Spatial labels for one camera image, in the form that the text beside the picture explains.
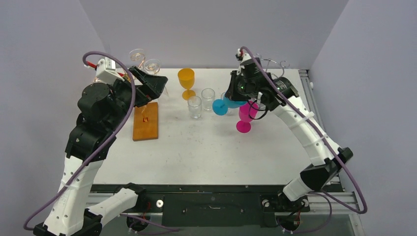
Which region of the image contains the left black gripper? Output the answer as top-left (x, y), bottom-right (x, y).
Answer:
top-left (104, 66), bottom-right (167, 132)

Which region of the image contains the pink wine glass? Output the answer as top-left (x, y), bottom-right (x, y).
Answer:
top-left (236, 101), bottom-right (259, 133)

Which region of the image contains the clear etched glass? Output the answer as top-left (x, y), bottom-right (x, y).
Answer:
top-left (187, 96), bottom-right (202, 119)
top-left (220, 92), bottom-right (233, 116)
top-left (201, 88), bottom-right (215, 111)

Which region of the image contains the blue wine glass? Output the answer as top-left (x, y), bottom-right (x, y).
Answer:
top-left (212, 97), bottom-right (246, 116)

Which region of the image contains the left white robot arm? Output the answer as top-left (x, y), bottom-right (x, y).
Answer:
top-left (33, 66), bottom-right (168, 236)

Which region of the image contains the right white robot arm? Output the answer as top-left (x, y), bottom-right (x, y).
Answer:
top-left (226, 57), bottom-right (353, 210)

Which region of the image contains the clear wine glass back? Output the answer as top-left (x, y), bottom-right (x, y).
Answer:
top-left (143, 59), bottom-right (170, 97)

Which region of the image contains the wooden rack base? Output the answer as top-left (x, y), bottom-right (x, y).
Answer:
top-left (132, 102), bottom-right (158, 141)

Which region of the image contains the yellow plastic goblet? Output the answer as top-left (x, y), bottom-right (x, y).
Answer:
top-left (178, 68), bottom-right (196, 100)

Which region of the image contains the gold wire glass rack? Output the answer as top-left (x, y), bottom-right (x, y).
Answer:
top-left (93, 48), bottom-right (147, 118)

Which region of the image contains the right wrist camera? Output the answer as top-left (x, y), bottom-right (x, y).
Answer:
top-left (236, 49), bottom-right (253, 75)

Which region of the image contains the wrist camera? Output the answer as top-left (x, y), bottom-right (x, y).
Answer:
top-left (85, 57), bottom-right (124, 85)
top-left (236, 49), bottom-right (253, 75)

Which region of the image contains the chrome wire glass rack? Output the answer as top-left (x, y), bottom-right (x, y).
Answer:
top-left (255, 53), bottom-right (290, 81)

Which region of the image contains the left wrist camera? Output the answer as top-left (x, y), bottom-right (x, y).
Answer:
top-left (85, 57), bottom-right (124, 85)

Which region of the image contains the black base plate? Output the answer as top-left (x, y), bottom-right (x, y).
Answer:
top-left (91, 184), bottom-right (343, 228)

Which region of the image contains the aluminium rail frame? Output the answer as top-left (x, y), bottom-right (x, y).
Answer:
top-left (101, 193), bottom-right (363, 236)

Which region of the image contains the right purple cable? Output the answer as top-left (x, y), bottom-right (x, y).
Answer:
top-left (239, 46), bottom-right (368, 235)

